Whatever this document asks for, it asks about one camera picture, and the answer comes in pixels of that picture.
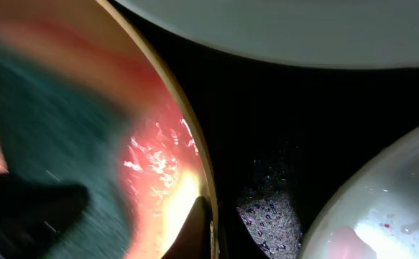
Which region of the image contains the yellow plate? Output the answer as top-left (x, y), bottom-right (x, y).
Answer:
top-left (0, 1), bottom-right (218, 258)

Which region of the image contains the round black tray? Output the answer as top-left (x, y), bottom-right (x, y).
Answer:
top-left (118, 6), bottom-right (419, 258)

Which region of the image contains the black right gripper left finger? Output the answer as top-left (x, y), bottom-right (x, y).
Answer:
top-left (162, 196), bottom-right (211, 259)

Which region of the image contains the light green plate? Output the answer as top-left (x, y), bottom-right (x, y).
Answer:
top-left (300, 127), bottom-right (419, 259)
top-left (121, 0), bottom-right (419, 69)

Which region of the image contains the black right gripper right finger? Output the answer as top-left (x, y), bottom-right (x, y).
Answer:
top-left (236, 193), bottom-right (303, 259)

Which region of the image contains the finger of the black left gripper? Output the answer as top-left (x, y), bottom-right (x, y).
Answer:
top-left (0, 173), bottom-right (89, 259)

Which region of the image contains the green yellow sponge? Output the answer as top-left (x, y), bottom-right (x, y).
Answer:
top-left (0, 43), bottom-right (131, 258)

